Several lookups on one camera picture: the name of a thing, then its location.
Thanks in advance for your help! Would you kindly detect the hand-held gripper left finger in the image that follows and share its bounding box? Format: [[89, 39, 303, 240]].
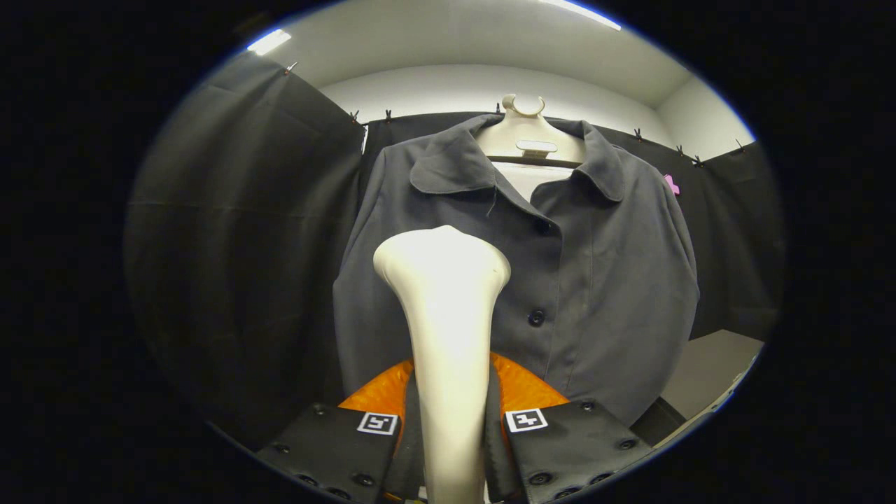
[[254, 359, 425, 504]]

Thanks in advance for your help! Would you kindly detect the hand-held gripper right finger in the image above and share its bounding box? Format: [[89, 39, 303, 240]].
[[483, 352, 653, 504]]

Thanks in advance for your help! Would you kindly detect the white garment steamer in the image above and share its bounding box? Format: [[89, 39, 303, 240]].
[[373, 225, 512, 504]]

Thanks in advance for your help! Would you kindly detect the dark grey button shirt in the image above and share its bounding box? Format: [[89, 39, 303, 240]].
[[332, 114, 701, 426]]

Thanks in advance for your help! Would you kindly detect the white clothes hanger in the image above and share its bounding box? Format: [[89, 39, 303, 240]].
[[476, 94, 587, 201]]

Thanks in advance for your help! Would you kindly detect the grey cabinet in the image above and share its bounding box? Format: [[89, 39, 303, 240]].
[[630, 329, 765, 446]]

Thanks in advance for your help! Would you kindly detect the black backdrop cloth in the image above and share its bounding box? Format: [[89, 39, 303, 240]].
[[125, 55, 786, 449]]

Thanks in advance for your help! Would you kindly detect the row of black cloth clips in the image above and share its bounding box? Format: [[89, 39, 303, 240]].
[[283, 62, 746, 169]]

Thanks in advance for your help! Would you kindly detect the narrow ceiling light strip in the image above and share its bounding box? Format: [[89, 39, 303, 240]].
[[246, 29, 293, 56]]

